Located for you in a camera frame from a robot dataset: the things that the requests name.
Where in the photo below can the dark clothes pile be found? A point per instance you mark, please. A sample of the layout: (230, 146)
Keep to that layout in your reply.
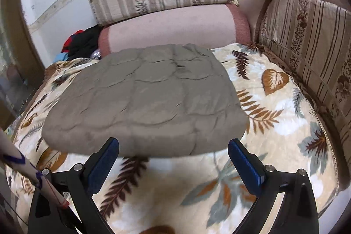
(81, 44)

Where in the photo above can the white patterned sleeve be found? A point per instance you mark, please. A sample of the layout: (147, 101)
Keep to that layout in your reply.
(11, 156)

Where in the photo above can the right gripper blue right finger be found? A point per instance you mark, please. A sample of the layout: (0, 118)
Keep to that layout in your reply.
(298, 210)

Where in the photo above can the pink bolster cushion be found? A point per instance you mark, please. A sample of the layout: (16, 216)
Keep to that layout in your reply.
(208, 26)

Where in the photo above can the olive quilted hooded jacket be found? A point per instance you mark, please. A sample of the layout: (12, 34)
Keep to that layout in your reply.
(159, 101)

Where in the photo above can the striped floral side cushion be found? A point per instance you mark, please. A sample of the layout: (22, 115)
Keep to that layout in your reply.
(312, 37)

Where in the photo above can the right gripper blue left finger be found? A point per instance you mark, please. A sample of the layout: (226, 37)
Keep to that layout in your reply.
(68, 207)

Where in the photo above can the wooden glass wardrobe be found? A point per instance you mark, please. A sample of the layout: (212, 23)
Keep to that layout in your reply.
(22, 71)

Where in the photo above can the leaf pattern plush blanket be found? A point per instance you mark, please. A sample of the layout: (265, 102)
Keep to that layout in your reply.
(197, 193)

